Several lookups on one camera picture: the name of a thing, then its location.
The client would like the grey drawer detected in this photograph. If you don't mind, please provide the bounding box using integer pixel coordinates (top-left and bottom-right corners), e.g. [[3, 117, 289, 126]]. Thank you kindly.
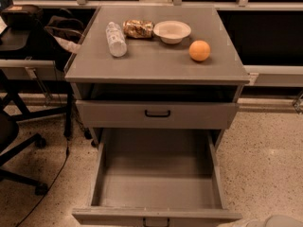
[[76, 100, 239, 130], [72, 129, 241, 227]]

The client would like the grey drawer cabinet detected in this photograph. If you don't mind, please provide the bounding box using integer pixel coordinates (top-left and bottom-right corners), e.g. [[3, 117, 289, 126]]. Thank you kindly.
[[65, 6, 248, 144]]

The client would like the clear plastic water bottle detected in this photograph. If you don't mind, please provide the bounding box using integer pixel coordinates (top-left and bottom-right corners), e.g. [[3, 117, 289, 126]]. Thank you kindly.
[[106, 22, 127, 58]]

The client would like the orange fruit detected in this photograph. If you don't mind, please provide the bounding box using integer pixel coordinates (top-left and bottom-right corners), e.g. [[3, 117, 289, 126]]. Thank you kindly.
[[188, 41, 210, 61]]

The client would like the white bowl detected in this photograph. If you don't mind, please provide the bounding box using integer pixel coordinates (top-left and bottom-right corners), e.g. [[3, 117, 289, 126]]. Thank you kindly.
[[153, 21, 191, 44]]

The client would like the crumpled gold snack bag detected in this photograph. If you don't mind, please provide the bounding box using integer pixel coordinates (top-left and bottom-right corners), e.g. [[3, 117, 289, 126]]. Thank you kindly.
[[123, 20, 154, 39]]

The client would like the dark jacket with white cloth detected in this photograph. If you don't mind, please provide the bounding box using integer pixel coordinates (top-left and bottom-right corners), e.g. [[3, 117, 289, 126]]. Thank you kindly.
[[45, 15, 84, 54]]

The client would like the black office chair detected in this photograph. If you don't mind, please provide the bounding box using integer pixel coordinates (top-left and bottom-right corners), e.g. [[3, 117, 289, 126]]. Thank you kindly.
[[0, 109, 48, 196]]

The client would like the black bag on desk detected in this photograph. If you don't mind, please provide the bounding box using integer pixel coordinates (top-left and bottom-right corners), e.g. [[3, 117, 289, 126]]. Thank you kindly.
[[1, 5, 44, 29]]

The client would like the black floor cable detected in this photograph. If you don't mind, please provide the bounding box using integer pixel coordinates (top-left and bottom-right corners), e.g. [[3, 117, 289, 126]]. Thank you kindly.
[[13, 79, 71, 227]]

